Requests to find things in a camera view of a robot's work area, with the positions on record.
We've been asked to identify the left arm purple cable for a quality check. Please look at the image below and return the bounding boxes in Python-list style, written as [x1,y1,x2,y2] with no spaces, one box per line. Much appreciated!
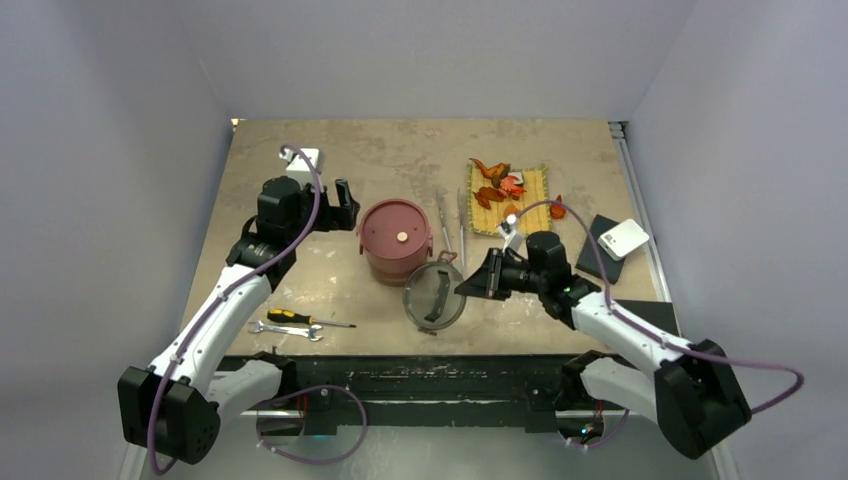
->
[146,144,326,477]

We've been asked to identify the toy food pile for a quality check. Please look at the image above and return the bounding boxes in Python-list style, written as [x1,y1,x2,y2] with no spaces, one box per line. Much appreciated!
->
[469,158,527,210]

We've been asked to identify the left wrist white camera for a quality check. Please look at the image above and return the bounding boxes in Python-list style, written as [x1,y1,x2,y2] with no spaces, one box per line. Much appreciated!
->
[279,148,324,186]

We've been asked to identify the white small box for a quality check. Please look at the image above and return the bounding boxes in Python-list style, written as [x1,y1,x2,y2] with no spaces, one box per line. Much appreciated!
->
[597,219,650,261]

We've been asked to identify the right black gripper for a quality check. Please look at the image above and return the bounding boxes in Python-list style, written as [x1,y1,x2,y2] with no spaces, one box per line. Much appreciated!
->
[457,246,547,300]

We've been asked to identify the wrist white camera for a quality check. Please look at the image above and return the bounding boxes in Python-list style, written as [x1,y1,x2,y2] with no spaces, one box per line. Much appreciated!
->
[497,214,525,253]
[279,148,324,186]

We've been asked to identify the red steel pot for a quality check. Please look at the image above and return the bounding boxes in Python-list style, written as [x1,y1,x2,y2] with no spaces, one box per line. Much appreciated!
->
[359,250,432,286]

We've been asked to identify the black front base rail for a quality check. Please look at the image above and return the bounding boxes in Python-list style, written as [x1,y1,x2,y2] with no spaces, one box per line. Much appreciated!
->
[242,352,624,435]

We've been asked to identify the orange fried cutlet toy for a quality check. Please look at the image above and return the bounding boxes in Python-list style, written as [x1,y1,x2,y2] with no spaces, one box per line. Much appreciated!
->
[503,203,521,220]

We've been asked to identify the yellow food tray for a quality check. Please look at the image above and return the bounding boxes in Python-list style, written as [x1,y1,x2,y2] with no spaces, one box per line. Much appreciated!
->
[466,162,549,237]

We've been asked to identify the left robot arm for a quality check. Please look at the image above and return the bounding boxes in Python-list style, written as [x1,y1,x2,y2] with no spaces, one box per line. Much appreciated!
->
[117,176,360,465]

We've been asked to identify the red round lid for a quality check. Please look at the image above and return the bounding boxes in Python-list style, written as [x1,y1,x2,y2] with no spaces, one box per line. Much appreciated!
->
[357,198,433,260]

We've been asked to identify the transparent grey pot lid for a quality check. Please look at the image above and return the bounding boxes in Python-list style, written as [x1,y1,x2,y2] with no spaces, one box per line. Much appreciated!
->
[402,250,466,335]

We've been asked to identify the metal serving tongs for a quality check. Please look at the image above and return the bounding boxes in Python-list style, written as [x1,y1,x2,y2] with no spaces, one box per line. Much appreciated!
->
[434,187,465,274]

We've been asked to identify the loose red pepper slice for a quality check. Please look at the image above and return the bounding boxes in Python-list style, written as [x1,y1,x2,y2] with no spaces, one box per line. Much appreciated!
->
[549,195,568,220]

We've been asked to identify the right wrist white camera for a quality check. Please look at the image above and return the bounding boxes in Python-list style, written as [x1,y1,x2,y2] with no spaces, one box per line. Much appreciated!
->
[497,214,525,253]

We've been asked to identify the yellow black screwdriver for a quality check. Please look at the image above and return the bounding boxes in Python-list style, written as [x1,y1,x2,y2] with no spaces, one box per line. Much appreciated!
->
[266,309,356,328]

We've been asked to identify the red shrimp toy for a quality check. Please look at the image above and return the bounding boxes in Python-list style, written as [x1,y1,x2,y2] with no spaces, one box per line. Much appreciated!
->
[499,175,527,200]

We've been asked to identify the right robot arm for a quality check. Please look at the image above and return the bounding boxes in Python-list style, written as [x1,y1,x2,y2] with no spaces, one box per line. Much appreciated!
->
[454,232,753,459]

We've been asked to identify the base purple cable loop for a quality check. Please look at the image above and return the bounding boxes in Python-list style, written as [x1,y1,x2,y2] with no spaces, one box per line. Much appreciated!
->
[255,384,368,466]

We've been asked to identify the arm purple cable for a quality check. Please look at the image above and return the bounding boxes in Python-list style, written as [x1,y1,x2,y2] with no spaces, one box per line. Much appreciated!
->
[513,200,806,417]
[146,144,326,477]

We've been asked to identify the aluminium frame rail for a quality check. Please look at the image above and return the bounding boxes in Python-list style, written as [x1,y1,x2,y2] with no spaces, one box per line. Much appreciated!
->
[119,121,743,480]

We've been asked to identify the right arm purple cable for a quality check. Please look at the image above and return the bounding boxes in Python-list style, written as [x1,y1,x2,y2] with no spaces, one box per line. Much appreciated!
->
[513,200,806,417]

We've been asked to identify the silver open-end wrench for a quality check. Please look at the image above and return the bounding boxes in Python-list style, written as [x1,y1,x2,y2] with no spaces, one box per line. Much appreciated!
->
[247,320,323,342]

